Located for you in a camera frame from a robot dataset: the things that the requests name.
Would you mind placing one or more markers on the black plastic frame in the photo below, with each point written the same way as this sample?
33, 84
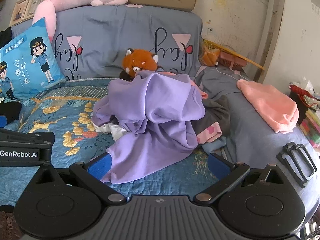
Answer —
282, 158

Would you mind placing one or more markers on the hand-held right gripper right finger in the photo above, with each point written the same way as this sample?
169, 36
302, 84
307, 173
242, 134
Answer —
220, 165

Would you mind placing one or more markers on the grey printed sheet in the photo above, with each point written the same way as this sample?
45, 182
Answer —
120, 30

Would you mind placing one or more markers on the black bin with red rim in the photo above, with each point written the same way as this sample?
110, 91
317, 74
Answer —
300, 105

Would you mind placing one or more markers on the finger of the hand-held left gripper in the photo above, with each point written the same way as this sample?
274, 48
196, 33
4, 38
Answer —
2, 121

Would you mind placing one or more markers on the orange bag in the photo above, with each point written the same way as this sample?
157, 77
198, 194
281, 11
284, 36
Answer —
210, 56

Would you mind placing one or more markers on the wooden picture frame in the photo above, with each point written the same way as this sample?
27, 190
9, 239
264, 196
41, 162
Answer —
35, 1
18, 12

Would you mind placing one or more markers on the red panda plush toy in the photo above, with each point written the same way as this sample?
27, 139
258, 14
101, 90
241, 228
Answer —
136, 61

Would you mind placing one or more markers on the light blue garment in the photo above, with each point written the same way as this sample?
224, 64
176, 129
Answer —
212, 146

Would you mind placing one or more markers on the blue cartoon print pillow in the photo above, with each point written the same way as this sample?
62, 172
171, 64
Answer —
30, 62

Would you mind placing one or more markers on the purple hoodie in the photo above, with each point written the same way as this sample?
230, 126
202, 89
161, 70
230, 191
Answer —
155, 105

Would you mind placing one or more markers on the stack of books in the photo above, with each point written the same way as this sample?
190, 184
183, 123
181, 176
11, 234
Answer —
311, 130

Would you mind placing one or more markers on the white garment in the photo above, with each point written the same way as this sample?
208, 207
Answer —
115, 130

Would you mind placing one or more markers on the pink heart print garment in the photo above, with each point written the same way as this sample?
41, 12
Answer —
211, 132

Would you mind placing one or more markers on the brown zippered bag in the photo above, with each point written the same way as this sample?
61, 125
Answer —
7, 225

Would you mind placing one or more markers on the dark grey garment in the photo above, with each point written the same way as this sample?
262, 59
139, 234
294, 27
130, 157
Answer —
215, 112

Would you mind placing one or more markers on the dark cloth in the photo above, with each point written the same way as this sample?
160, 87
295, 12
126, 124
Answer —
5, 37

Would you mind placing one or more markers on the salmon pink towel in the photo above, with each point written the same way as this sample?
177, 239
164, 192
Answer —
270, 102

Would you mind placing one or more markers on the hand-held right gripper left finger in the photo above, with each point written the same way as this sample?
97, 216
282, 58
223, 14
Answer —
100, 166

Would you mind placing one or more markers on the pink handheld fan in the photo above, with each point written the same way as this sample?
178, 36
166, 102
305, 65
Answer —
232, 60

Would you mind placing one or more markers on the black clothing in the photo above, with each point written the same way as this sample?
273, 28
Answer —
10, 110

